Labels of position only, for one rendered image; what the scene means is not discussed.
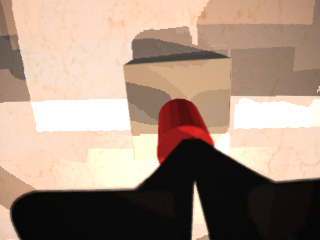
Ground red marker cap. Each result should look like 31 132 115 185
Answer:
157 99 215 164

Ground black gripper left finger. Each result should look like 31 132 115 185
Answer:
9 139 195 240

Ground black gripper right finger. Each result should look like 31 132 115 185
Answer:
192 138 320 240

